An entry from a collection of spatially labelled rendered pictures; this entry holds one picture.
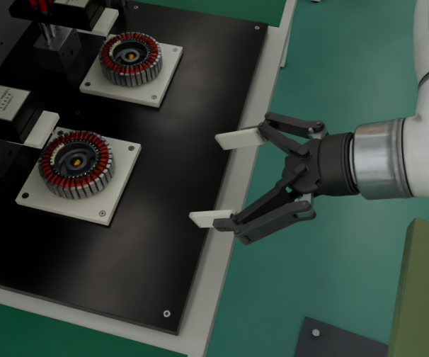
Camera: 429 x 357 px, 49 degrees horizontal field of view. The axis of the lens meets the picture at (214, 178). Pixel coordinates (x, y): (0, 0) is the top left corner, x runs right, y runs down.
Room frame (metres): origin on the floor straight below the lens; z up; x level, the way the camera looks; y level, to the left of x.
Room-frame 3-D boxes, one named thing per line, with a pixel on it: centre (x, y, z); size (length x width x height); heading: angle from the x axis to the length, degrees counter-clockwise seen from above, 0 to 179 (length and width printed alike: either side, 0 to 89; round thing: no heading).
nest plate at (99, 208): (0.42, 0.21, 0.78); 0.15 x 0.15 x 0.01; 75
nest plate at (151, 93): (0.65, 0.15, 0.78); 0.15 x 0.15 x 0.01; 75
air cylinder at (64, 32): (0.69, 0.29, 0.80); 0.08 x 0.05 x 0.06; 165
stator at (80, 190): (0.42, 0.21, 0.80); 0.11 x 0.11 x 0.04
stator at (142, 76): (0.65, 0.15, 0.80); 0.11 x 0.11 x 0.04
